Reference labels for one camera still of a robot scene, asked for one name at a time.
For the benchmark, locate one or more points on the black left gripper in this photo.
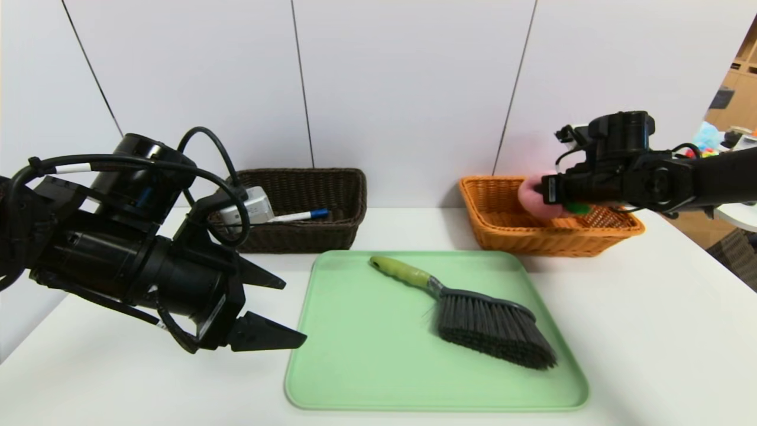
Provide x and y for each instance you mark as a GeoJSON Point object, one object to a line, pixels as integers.
{"type": "Point", "coordinates": [223, 307]}

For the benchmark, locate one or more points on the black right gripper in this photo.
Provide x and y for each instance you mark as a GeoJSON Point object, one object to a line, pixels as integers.
{"type": "Point", "coordinates": [552, 190]}

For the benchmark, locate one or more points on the pink plush peach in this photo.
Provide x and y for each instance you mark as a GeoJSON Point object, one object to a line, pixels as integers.
{"type": "Point", "coordinates": [529, 201]}

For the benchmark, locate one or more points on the white marker with blue cap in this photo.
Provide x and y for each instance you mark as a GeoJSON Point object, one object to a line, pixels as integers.
{"type": "Point", "coordinates": [298, 216]}

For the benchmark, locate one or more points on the orange and black left arm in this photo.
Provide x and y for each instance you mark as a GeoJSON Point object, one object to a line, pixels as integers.
{"type": "Point", "coordinates": [89, 260]}

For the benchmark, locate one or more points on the orange wicker basket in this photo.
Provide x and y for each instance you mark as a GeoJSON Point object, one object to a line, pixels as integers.
{"type": "Point", "coordinates": [502, 236]}

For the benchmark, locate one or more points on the dark brown wicker basket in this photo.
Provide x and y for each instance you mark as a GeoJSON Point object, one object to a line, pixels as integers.
{"type": "Point", "coordinates": [319, 195]}

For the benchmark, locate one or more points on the light green plastic tray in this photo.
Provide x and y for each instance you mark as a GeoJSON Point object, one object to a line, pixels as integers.
{"type": "Point", "coordinates": [366, 355]}

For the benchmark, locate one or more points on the colourful toy cube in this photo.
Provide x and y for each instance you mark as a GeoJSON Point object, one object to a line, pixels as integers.
{"type": "Point", "coordinates": [707, 154]}

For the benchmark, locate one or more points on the blue plastic bag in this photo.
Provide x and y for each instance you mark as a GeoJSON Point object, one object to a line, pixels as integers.
{"type": "Point", "coordinates": [707, 136]}

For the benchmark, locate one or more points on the black round container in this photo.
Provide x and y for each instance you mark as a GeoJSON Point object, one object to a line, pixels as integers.
{"type": "Point", "coordinates": [733, 137]}

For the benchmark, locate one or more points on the white side table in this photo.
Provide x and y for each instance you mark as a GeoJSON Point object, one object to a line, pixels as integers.
{"type": "Point", "coordinates": [739, 218]}

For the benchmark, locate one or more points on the wooden cabinet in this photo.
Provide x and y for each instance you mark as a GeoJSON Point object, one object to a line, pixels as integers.
{"type": "Point", "coordinates": [742, 89]}

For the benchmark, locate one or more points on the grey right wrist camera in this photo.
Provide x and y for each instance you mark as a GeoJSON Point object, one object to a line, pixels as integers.
{"type": "Point", "coordinates": [571, 142]}

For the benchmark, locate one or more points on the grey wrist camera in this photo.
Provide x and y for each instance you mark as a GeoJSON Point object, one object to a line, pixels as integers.
{"type": "Point", "coordinates": [571, 142]}
{"type": "Point", "coordinates": [251, 207]}

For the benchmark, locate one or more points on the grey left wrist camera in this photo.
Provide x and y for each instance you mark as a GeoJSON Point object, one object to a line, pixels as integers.
{"type": "Point", "coordinates": [251, 207]}

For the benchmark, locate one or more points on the dark wall box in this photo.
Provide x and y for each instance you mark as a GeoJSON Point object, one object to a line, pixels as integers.
{"type": "Point", "coordinates": [720, 98]}

